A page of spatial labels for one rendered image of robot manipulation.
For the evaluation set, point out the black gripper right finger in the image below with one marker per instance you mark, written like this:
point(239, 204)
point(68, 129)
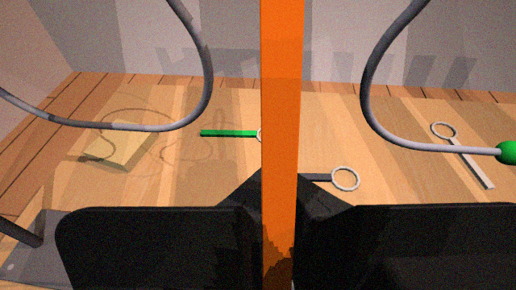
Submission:
point(337, 245)

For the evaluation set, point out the orange handle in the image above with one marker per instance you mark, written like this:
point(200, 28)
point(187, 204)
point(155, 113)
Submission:
point(281, 49)

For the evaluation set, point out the tan flat square block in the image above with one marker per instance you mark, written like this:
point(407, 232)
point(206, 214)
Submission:
point(120, 149)

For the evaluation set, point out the black handle with grey loop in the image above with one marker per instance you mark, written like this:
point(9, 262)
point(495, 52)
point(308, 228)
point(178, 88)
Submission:
point(329, 177)

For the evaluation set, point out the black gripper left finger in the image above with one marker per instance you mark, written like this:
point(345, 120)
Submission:
point(166, 246)

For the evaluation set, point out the green flat bar with white hoop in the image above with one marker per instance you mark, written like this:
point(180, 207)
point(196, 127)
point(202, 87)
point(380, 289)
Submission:
point(232, 133)

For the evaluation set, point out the grey ring with beige flat handle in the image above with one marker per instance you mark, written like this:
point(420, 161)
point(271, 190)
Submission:
point(473, 166)

